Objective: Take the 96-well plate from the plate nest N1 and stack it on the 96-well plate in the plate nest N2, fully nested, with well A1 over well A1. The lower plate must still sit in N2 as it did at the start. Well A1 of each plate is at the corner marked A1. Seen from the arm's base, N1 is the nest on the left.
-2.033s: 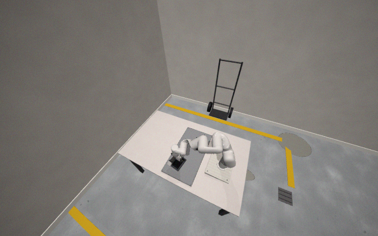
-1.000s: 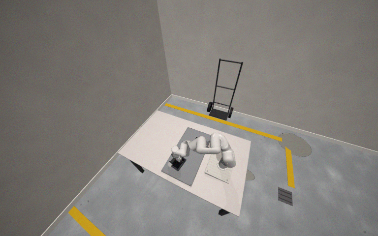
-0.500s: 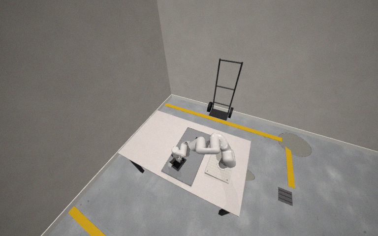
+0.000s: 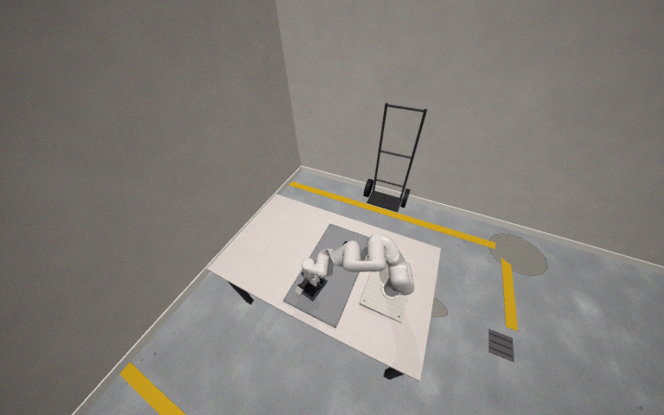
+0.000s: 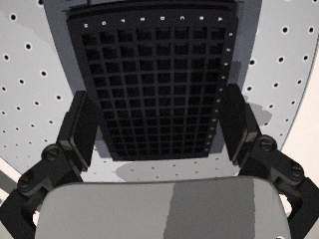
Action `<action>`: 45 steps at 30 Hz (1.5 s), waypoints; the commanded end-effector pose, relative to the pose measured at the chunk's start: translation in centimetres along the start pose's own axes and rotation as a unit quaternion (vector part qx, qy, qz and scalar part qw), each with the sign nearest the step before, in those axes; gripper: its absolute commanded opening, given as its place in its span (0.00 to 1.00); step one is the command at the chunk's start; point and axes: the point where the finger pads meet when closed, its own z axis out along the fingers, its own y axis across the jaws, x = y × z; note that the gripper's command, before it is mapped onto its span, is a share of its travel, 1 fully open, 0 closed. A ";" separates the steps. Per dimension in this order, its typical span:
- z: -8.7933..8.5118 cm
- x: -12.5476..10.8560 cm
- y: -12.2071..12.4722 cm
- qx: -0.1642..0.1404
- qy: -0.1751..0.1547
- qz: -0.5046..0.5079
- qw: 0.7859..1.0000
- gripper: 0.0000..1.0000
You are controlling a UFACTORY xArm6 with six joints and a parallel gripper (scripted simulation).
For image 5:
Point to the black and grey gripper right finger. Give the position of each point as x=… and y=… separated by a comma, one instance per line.
x=247, y=146

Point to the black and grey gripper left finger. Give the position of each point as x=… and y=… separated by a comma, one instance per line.
x=61, y=163

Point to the black well plate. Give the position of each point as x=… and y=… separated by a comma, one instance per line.
x=154, y=113

